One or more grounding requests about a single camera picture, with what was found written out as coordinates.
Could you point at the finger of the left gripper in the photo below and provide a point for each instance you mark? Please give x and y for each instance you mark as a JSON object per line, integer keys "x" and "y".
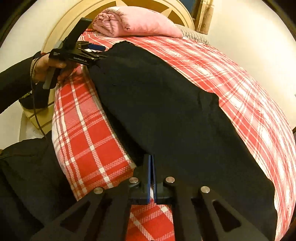
{"x": 93, "y": 60}
{"x": 94, "y": 47}

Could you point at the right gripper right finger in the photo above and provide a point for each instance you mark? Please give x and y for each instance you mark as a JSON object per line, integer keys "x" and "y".
{"x": 162, "y": 184}

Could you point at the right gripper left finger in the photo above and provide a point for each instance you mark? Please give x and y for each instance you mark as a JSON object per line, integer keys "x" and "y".
{"x": 140, "y": 183}

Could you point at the black pants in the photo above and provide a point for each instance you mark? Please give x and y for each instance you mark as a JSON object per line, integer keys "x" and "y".
{"x": 155, "y": 110}

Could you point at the left forearm black sleeve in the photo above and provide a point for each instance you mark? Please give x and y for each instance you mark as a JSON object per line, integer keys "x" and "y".
{"x": 15, "y": 82}

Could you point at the person's black clothing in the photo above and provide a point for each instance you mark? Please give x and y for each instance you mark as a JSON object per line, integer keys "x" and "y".
{"x": 34, "y": 189}

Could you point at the person's left hand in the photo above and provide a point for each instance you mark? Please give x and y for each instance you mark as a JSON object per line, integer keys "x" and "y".
{"x": 44, "y": 64}

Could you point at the pink folded blanket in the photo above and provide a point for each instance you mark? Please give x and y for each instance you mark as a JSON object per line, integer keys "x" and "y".
{"x": 122, "y": 21}

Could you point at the red plaid bed cover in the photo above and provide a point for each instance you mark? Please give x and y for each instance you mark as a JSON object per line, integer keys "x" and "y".
{"x": 90, "y": 155}

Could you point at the cream bedside table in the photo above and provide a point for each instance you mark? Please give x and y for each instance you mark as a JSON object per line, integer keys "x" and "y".
{"x": 29, "y": 128}

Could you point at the cream wooden headboard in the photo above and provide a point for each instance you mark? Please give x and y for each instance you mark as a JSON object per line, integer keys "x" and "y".
{"x": 172, "y": 9}

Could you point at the grey striped pillow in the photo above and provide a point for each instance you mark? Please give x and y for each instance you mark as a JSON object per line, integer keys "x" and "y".
{"x": 193, "y": 35}

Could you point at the beige patterned curtain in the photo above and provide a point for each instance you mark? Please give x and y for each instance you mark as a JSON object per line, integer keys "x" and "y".
{"x": 203, "y": 15}

